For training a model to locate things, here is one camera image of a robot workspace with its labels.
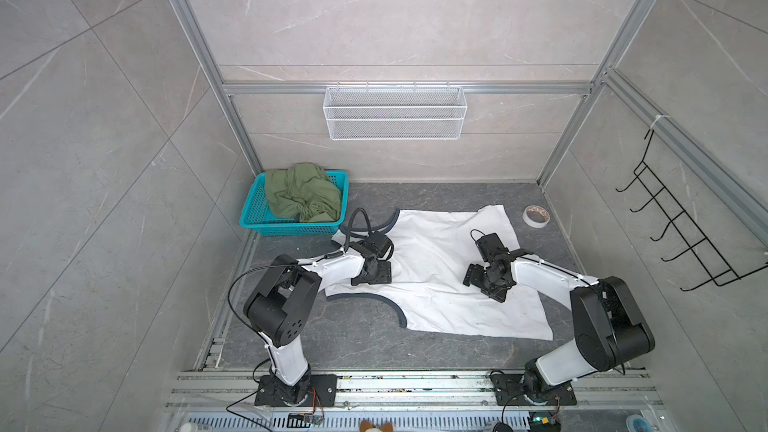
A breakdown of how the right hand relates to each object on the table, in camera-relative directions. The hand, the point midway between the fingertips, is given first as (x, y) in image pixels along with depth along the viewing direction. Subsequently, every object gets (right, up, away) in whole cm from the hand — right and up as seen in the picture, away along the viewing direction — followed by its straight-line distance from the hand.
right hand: (474, 283), depth 92 cm
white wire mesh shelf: (-25, +57, +9) cm, 63 cm away
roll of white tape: (+28, +21, +17) cm, 39 cm away
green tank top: (-59, +30, +17) cm, 69 cm away
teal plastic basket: (-74, +21, +12) cm, 78 cm away
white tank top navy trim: (-13, +9, +7) cm, 17 cm away
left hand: (-31, +4, +2) cm, 31 cm away
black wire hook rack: (+41, +15, -29) cm, 52 cm away
